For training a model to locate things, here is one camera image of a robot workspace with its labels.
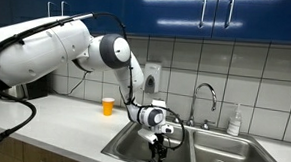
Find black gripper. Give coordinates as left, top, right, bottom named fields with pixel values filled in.
left=148, top=132, right=171, bottom=162

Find stainless steel double sink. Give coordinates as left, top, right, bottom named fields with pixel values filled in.
left=100, top=117, right=291, bottom=162

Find chrome gooseneck faucet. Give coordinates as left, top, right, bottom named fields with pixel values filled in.
left=185, top=81, right=219, bottom=131

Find orange plastic cup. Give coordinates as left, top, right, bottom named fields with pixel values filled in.
left=101, top=97, right=116, bottom=117

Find clear pump soap bottle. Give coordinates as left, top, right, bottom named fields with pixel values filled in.
left=226, top=102, right=243, bottom=137

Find wooden lower cabinet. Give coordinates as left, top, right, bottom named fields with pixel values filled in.
left=0, top=129, right=101, bottom=162

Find black countertop appliance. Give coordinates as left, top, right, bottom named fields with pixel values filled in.
left=23, top=73, right=54, bottom=101

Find blue upper cabinets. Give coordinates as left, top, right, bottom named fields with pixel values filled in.
left=0, top=0, right=291, bottom=45

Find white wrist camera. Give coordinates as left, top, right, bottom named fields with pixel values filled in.
left=136, top=127, right=160, bottom=145

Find white wall soap dispenser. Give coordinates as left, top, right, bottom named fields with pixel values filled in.
left=142, top=62, right=162, bottom=95

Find black power cord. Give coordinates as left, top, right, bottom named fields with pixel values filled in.
left=53, top=69, right=90, bottom=97

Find silver upper cabinet handle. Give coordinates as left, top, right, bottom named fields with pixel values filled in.
left=47, top=1, right=55, bottom=18
left=197, top=0, right=208, bottom=29
left=224, top=0, right=236, bottom=30
left=60, top=0, right=69, bottom=17

